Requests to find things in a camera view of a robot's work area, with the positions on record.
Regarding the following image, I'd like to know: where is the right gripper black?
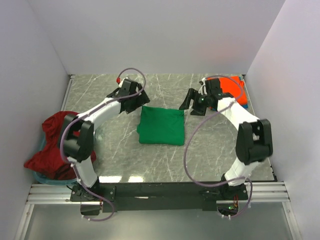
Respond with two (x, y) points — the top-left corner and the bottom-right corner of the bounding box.
(178, 88), (211, 117)

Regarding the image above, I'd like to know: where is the green t shirt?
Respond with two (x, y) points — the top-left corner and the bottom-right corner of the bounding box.
(136, 106), (185, 146)

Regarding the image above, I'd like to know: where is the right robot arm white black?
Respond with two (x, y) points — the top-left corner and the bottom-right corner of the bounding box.
(179, 75), (273, 200)

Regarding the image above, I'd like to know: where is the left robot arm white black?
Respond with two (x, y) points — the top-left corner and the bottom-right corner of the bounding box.
(58, 77), (150, 201)

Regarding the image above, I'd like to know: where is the folded orange t shirt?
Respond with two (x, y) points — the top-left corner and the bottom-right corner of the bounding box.
(219, 75), (243, 102)

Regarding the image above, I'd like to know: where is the folded blue t shirt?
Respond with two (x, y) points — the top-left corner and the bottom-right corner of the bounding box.
(238, 76), (249, 109)

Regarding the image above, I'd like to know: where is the dark red t shirt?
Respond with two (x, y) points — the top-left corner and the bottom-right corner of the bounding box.
(24, 111), (97, 181)

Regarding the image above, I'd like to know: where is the black base crossbar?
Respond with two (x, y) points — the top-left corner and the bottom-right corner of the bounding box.
(70, 182), (248, 216)

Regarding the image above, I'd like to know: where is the clear blue plastic bin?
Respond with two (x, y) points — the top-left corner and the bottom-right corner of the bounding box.
(28, 123), (76, 185)

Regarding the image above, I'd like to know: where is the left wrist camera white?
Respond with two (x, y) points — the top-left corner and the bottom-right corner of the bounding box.
(116, 77), (130, 88)

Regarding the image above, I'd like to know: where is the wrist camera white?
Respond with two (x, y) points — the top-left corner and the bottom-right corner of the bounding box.
(116, 77), (130, 88)
(198, 77), (207, 95)

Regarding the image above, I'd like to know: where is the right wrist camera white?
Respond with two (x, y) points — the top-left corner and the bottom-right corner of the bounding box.
(198, 77), (207, 95)

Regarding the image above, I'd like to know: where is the aluminium rail frame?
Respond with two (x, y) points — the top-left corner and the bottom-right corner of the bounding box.
(15, 181), (302, 240)

